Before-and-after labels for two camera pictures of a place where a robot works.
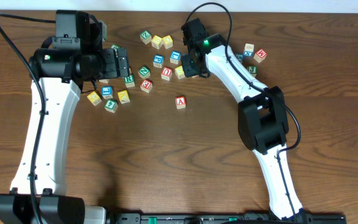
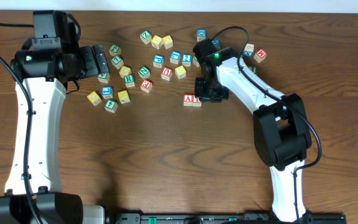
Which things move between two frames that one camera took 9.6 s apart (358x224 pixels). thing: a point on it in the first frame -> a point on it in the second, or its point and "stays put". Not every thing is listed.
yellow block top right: x=167 y=42 stays put
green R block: x=129 y=81 stays put
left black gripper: x=110 y=71 -> x=91 y=68
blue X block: x=248 y=50 stays put
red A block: x=181 y=102 -> x=188 y=99
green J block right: x=252 y=70 stays put
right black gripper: x=188 y=70 -> x=203 y=97
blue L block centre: x=175 y=56 stays put
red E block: x=146 y=85 stays put
